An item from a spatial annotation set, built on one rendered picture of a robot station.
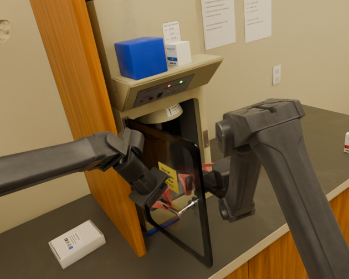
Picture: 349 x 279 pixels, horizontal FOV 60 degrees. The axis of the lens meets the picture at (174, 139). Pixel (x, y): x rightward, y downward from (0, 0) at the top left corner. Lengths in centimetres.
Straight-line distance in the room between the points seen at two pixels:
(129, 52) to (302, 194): 55
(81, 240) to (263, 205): 67
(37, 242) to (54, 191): 25
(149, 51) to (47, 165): 41
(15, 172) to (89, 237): 66
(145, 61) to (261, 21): 116
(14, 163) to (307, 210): 42
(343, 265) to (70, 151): 46
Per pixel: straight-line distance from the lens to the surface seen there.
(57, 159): 57
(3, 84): 126
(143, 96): 86
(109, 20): 87
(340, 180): 138
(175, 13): 97
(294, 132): 41
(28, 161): 54
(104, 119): 80
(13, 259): 127
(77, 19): 75
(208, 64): 91
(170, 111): 102
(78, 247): 112
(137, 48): 79
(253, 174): 60
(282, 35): 201
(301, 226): 41
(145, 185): 72
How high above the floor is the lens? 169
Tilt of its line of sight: 25 degrees down
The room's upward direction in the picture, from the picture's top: 9 degrees counter-clockwise
